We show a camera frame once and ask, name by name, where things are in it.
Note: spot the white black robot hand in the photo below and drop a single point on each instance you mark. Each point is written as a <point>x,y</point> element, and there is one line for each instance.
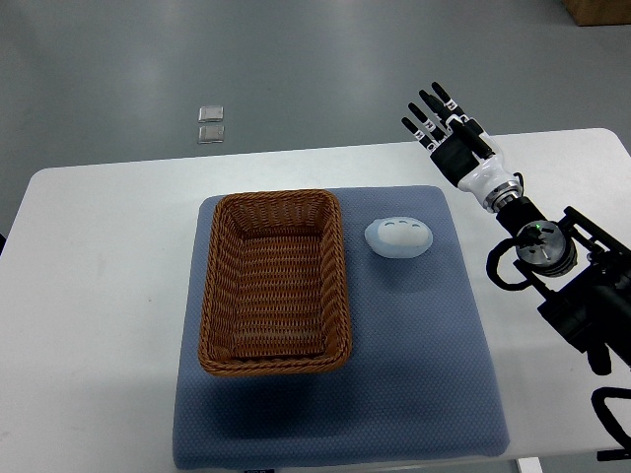
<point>467,157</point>

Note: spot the blue white plush toy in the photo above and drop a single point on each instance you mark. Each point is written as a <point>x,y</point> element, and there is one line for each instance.
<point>398,237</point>

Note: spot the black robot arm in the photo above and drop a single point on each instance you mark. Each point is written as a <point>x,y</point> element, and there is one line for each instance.
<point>562,270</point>

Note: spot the brown wicker basket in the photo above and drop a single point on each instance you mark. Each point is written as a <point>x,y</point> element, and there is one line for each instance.
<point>275,298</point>

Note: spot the lower metal floor plate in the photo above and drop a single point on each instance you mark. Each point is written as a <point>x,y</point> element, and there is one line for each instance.
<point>211,134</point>

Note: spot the metal floor plate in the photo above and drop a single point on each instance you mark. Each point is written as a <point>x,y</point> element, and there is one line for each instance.
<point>211,134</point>
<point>210,113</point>

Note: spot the upper metal floor plate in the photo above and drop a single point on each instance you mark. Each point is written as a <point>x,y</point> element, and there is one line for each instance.
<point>210,113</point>

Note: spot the blue fabric mat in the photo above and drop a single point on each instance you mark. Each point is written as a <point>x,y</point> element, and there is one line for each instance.
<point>419,383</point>

